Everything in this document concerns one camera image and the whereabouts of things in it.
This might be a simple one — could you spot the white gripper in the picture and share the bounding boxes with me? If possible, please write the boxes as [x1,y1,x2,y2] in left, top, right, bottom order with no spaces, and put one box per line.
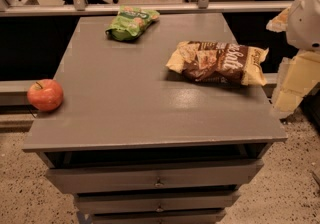
[266,0,320,112]

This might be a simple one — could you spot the top grey drawer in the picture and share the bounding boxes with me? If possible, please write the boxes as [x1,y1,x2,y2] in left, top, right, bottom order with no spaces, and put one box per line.
[46,159,263,194]

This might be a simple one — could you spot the middle grey drawer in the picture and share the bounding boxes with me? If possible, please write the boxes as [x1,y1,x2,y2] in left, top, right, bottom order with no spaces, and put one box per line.
[75,190,240,214]

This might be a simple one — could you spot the red apple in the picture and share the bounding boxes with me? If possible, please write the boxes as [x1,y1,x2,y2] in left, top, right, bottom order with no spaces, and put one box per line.
[27,79,63,112]

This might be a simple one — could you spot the grey drawer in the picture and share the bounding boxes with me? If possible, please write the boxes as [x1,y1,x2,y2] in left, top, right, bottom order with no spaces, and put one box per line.
[75,190,240,214]
[46,159,263,194]
[92,209,225,224]

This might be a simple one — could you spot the grey drawer cabinet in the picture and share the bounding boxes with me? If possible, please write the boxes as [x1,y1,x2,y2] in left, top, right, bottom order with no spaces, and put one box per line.
[21,12,289,224]

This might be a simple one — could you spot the brown chip bag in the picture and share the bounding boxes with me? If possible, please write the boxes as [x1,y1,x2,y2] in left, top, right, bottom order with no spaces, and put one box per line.
[166,41,268,86]

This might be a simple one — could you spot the bottom grey drawer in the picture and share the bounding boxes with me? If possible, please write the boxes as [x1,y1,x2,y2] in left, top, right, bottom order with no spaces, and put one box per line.
[92,209,225,224]

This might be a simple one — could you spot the green rice chip bag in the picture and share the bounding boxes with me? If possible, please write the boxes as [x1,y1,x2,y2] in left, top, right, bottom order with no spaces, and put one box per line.
[105,5,160,41]

